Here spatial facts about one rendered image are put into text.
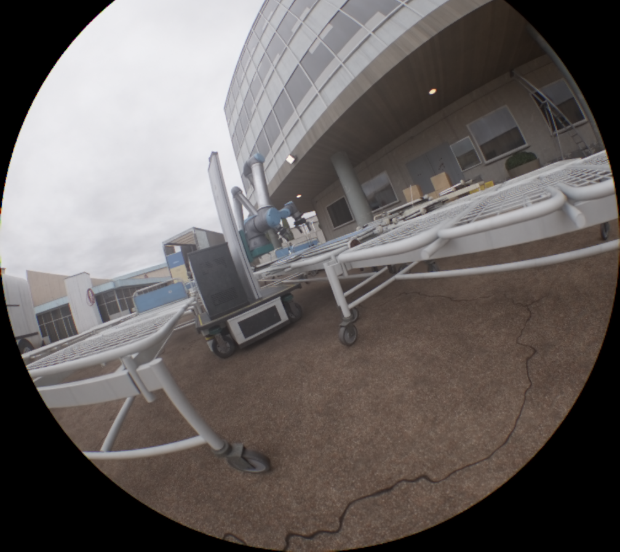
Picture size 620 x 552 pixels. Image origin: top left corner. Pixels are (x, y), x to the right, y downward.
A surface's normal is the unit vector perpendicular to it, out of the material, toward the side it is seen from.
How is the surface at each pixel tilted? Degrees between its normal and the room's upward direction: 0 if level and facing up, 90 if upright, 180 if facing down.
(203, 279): 90
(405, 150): 90
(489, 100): 90
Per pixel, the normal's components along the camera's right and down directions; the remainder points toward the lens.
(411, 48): -0.80, 0.28
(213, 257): 0.56, -0.23
